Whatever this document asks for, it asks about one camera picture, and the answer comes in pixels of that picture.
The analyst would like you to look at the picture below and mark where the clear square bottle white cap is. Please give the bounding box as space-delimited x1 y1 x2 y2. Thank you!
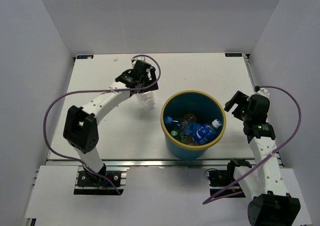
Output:
136 91 155 109

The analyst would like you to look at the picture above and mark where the crushed clear bottle blue label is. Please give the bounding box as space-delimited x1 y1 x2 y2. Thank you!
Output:
193 119 223 145

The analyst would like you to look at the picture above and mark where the orange juice bottle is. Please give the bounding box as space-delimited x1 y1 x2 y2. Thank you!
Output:
183 113 197 122

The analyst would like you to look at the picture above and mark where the green plastic bottle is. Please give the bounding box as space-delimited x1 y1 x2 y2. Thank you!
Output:
171 130 183 142

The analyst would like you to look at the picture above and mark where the blue label water bottle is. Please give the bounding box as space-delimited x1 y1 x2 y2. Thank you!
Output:
164 116 193 135

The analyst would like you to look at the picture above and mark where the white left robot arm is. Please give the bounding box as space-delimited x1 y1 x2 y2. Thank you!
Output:
63 55 159 185

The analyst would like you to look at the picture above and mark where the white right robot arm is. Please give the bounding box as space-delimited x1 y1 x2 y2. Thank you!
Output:
224 88 301 225

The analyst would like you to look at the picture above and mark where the blue bin yellow rim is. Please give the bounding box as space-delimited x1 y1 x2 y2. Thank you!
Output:
160 91 227 160

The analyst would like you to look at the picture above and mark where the right blue table sticker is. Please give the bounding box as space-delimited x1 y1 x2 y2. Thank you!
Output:
225 53 243 57

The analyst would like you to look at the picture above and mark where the blue table sticker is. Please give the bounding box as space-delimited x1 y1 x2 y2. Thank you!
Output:
76 55 94 60
225 53 243 57

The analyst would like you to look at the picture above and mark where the left blue table sticker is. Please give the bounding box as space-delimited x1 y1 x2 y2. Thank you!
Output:
76 55 94 60

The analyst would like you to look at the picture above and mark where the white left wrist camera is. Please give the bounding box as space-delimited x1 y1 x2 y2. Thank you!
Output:
131 56 146 64

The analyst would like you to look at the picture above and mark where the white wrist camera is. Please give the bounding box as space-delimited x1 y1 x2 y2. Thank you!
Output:
254 86 270 99
131 56 146 64

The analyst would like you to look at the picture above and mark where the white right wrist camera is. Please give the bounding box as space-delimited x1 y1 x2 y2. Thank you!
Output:
254 86 270 99

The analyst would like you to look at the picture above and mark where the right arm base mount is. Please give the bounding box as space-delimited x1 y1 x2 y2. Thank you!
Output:
204 159 252 196

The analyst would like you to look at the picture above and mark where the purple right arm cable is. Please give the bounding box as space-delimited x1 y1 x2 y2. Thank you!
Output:
201 85 303 205

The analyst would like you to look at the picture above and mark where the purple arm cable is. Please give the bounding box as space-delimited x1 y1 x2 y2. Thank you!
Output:
201 85 303 205
43 55 162 196

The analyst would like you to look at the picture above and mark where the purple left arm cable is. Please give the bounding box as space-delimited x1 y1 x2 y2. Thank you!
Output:
43 55 162 196

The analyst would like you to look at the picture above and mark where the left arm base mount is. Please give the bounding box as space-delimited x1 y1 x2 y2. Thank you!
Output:
73 167 127 196

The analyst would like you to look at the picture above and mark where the aluminium table edge rail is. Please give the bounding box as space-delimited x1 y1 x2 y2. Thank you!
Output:
44 158 285 169

